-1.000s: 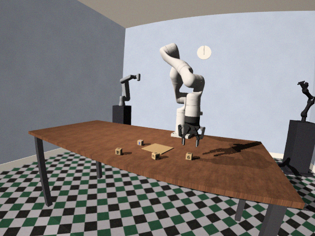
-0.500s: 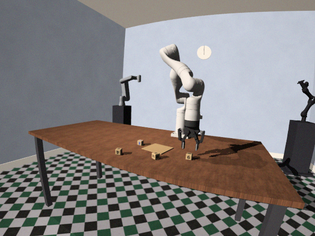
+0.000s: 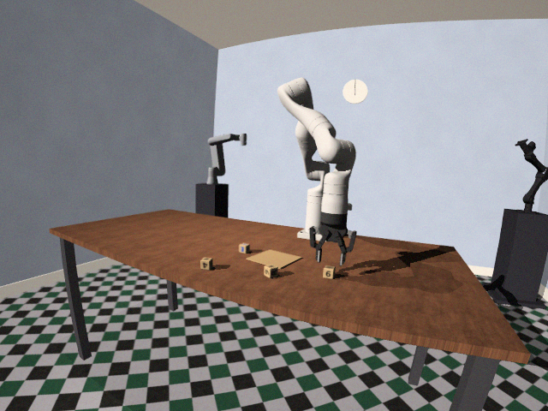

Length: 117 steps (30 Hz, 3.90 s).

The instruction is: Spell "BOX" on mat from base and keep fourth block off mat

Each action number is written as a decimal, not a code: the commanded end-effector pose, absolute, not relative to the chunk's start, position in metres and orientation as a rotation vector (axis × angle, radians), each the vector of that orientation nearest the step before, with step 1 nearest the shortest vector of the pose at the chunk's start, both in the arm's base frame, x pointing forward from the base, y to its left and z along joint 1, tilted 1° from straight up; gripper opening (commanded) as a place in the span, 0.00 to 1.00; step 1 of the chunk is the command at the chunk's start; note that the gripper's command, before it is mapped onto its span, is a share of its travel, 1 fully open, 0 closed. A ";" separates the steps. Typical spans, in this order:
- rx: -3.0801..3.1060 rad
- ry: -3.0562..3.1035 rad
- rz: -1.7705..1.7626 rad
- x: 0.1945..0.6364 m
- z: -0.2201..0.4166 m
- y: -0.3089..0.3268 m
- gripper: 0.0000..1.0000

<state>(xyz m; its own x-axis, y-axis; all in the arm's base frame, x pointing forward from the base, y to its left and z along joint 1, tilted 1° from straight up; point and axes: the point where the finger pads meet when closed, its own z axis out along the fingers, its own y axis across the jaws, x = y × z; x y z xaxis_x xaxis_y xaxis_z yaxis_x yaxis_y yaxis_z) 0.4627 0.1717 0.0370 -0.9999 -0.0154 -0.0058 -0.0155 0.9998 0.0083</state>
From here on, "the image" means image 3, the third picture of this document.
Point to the tan flat mat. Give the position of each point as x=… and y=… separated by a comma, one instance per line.
x=271, y=257

